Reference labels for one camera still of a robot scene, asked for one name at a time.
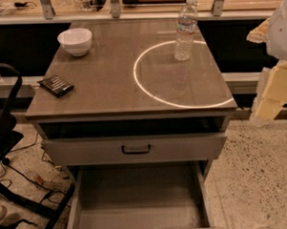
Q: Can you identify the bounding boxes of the black floor cables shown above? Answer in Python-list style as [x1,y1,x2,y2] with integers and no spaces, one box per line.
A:
[0,132,72,212]

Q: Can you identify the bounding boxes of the black chair frame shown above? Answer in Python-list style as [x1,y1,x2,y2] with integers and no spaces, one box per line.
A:
[0,63,75,229]

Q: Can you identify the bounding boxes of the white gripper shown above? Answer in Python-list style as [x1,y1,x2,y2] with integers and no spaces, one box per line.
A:
[246,18,287,127]

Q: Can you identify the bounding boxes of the open grey bottom drawer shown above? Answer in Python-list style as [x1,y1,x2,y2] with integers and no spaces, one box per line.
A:
[67,162,225,229]

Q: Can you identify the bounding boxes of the black drawer handle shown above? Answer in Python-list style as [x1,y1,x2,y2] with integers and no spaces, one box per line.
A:
[121,145,152,156]

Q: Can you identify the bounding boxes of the clear plastic water bottle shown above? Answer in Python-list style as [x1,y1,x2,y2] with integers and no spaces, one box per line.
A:
[174,0,198,61]

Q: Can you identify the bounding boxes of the closed grey middle drawer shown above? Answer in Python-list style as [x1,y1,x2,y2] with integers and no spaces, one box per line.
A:
[43,132,227,167]

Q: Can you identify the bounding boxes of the black rxbar chocolate wrapper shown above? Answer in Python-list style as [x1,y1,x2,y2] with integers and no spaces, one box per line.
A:
[38,74,74,98]

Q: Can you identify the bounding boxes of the white ceramic bowl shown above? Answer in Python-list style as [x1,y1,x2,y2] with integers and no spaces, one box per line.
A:
[57,28,92,56]

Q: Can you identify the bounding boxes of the grey drawer cabinet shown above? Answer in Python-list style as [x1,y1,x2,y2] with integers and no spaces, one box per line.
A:
[20,14,244,229]

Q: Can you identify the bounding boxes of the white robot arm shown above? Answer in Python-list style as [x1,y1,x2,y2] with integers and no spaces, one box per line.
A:
[246,0,287,127]

